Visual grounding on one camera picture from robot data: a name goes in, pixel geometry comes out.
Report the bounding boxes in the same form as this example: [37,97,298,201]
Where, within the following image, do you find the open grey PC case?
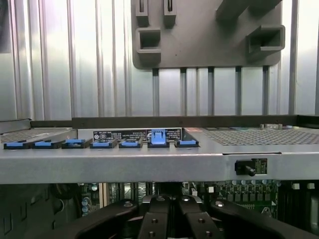
[0,114,319,239]

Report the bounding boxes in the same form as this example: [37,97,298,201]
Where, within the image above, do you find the green motherboard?
[79,181,319,226]

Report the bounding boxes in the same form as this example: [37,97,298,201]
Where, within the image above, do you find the blue card retention clip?
[148,128,170,148]
[3,140,27,150]
[119,138,143,149]
[174,139,199,148]
[61,138,87,149]
[90,139,118,149]
[31,140,59,149]

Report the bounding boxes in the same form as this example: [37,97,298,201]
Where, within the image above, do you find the RAM slot white latches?
[291,183,302,226]
[307,183,317,232]

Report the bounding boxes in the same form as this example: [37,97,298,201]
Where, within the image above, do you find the grey parts rack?
[131,0,287,72]

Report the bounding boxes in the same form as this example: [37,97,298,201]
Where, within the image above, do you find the black intrusion switch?
[234,159,257,177]

